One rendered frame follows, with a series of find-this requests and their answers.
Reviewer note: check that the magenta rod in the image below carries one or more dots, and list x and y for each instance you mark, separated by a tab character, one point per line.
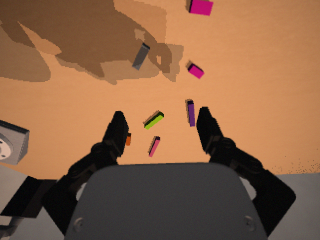
196	71
200	7

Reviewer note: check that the purple rod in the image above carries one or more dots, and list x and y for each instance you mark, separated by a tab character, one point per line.
191	113

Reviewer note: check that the lime green rod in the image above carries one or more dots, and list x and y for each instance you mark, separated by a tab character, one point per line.
154	120

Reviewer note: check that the orange rod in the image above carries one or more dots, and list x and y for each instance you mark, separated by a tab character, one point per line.
128	141

